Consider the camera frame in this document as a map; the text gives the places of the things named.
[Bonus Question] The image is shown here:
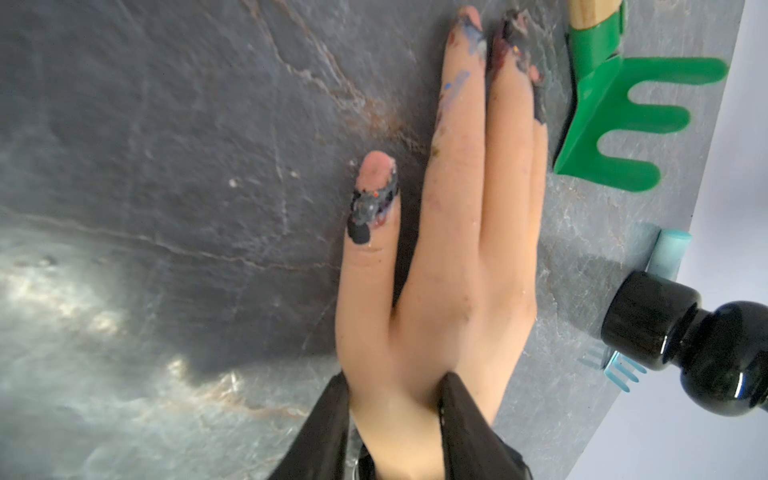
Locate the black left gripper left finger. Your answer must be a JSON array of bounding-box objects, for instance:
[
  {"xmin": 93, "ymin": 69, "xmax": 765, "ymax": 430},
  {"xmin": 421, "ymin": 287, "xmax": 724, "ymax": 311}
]
[{"xmin": 268, "ymin": 373, "xmax": 350, "ymax": 480}]

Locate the black wrist watch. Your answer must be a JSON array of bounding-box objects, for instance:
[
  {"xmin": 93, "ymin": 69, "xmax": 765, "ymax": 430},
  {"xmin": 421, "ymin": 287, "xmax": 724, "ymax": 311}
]
[{"xmin": 353, "ymin": 444, "xmax": 533, "ymax": 480}]

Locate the black glossy vase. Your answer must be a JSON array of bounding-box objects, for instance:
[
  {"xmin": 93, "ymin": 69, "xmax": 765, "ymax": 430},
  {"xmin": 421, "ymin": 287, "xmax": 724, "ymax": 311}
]
[{"xmin": 601, "ymin": 272, "xmax": 767, "ymax": 417}]

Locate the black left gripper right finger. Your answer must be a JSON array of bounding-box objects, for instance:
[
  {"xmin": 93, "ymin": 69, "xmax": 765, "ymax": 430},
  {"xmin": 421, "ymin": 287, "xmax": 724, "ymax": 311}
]
[{"xmin": 439, "ymin": 372, "xmax": 533, "ymax": 480}]

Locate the mannequin practice hand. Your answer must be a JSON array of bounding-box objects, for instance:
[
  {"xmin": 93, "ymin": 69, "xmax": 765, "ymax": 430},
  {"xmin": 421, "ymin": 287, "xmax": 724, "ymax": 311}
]
[{"xmin": 335, "ymin": 6, "xmax": 548, "ymax": 479}]

